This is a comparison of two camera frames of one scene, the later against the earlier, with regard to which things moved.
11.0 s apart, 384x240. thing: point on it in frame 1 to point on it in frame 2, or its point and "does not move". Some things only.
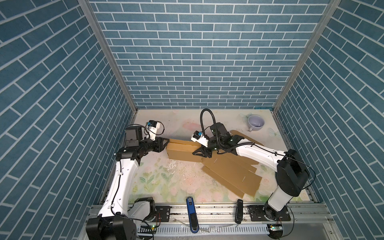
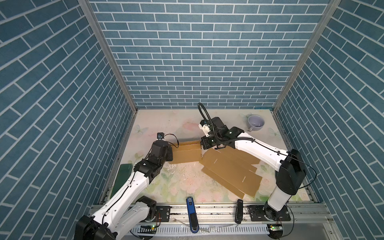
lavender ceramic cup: x=255 y=122 does not move
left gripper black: x=158 y=144 to x=169 y=151
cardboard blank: x=233 y=173 does not move
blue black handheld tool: x=194 y=222 does not move
